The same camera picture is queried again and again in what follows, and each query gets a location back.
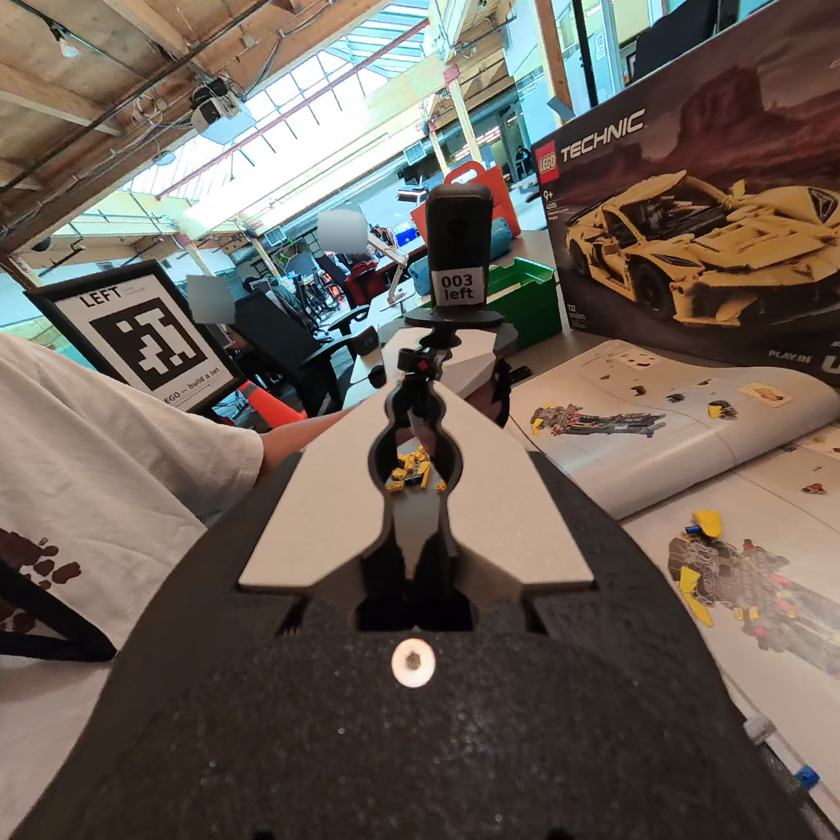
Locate person's white shirt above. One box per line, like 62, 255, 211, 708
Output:
0, 335, 265, 840

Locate green plastic bin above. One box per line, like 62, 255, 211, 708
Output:
486, 257, 564, 342

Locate lego instruction booklet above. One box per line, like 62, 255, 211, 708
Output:
508, 340, 840, 808

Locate white printed sign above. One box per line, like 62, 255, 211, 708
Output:
25, 259, 245, 416

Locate person's left forearm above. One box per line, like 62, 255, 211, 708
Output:
259, 408, 358, 490

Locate black shoulder strap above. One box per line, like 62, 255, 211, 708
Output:
0, 558, 118, 662

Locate person's left hand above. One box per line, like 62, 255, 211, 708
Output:
469, 367, 509, 429

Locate white ceiling projector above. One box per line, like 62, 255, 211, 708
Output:
190, 79, 242, 133

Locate blue wrapped roll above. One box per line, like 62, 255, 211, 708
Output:
407, 217, 514, 284

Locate heap of yellow lego parts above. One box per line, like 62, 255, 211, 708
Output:
386, 446, 448, 494

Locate black office chair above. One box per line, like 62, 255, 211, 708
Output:
233, 289, 358, 417

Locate orange carry bag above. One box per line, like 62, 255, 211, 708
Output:
410, 161, 522, 253

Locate red office chair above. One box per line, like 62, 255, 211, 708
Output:
343, 259, 389, 308

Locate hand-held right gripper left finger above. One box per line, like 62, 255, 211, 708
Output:
237, 384, 399, 614

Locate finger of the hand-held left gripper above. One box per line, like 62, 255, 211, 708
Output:
381, 327, 429, 389
438, 328, 508, 401

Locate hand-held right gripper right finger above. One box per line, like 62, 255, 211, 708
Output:
428, 382, 596, 611

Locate lego set box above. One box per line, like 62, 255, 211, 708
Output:
533, 0, 840, 388

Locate white desk lamp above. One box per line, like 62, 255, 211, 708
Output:
366, 233, 413, 306

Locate black lego connector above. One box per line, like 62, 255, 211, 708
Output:
395, 346, 447, 421

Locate orange traffic cone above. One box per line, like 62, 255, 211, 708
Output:
238, 381, 308, 429

